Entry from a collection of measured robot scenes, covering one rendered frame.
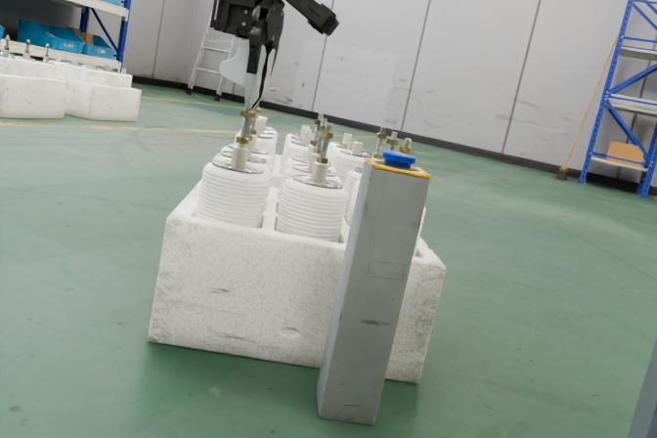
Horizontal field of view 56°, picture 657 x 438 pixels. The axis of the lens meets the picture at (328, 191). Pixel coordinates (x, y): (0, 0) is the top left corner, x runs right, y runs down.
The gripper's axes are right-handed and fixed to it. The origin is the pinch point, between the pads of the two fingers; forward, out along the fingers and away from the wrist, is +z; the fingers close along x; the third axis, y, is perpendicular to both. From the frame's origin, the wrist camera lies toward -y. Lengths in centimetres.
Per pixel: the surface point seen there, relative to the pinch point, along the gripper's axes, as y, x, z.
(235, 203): -1.1, 4.4, 14.2
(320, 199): -12.2, 1.4, 11.5
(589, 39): -150, -612, -108
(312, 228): -11.9, 1.5, 15.7
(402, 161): -22.9, 13.5, 2.8
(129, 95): 145, -229, 21
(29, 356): 15.7, 21.1, 35.0
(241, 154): 0.3, 1.0, 7.8
